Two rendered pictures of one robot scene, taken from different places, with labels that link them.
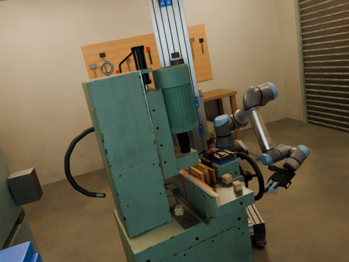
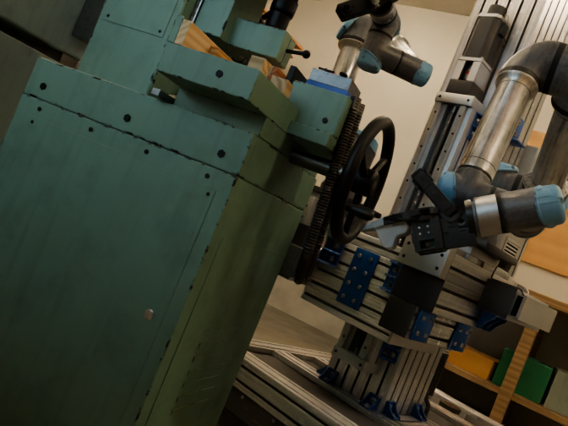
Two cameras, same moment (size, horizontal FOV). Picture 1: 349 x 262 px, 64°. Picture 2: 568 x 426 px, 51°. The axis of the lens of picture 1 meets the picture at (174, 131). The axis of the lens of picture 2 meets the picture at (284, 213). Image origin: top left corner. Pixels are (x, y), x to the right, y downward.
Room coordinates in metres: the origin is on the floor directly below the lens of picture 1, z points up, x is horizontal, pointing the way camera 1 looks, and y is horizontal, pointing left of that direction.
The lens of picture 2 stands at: (0.44, -1.12, 0.66)
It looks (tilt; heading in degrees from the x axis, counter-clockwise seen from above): 1 degrees up; 42
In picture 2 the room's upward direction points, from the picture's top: 22 degrees clockwise
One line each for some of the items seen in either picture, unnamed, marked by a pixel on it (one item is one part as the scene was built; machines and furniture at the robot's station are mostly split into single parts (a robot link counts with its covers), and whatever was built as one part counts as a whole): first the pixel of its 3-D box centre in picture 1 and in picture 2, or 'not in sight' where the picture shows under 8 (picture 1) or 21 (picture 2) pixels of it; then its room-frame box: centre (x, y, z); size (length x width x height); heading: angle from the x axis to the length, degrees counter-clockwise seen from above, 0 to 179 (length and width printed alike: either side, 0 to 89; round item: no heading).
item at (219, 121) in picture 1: (223, 125); (492, 185); (2.05, -0.37, 0.98); 0.13 x 0.12 x 0.14; 110
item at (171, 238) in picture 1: (176, 214); (180, 139); (1.32, 0.08, 0.76); 0.57 x 0.45 x 0.09; 111
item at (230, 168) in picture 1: (222, 167); (321, 117); (1.44, -0.22, 0.91); 0.15 x 0.14 x 0.09; 21
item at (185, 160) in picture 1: (184, 160); (259, 46); (1.36, -0.02, 1.03); 0.14 x 0.07 x 0.09; 111
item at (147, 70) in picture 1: (140, 66); not in sight; (1.32, 0.09, 1.54); 0.08 x 0.08 x 0.17; 21
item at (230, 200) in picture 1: (210, 180); (281, 123); (1.41, -0.14, 0.87); 0.61 x 0.30 x 0.06; 21
